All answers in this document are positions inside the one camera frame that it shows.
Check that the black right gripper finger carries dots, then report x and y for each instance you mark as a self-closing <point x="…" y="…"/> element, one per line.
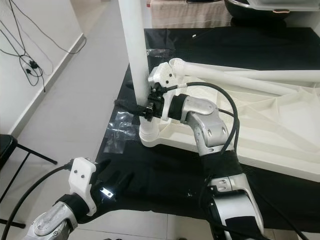
<point x="127" y="107"/>

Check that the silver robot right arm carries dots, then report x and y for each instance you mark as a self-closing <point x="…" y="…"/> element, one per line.
<point x="205" y="120"/>

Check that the large clear tape patch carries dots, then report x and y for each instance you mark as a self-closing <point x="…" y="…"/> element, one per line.
<point x="120" y="132"/>

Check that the black table cloth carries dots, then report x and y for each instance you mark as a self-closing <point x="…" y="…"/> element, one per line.
<point x="170" y="170"/>

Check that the narrow clear tape strip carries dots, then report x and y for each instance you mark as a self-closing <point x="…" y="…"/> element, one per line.
<point x="155" y="51"/>

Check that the beige patterned bench cloth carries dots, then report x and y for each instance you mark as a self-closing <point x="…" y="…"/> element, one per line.
<point x="185" y="15"/>

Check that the small black plug adapter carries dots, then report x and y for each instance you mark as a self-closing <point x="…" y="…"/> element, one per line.
<point x="32" y="64"/>

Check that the black round bowl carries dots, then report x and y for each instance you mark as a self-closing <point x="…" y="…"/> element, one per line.
<point x="255" y="14"/>

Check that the clear plastic storage box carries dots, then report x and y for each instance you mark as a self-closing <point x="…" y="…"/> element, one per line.
<point x="280" y="4"/>

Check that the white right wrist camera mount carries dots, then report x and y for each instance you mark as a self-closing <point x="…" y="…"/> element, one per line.
<point x="159" y="77"/>

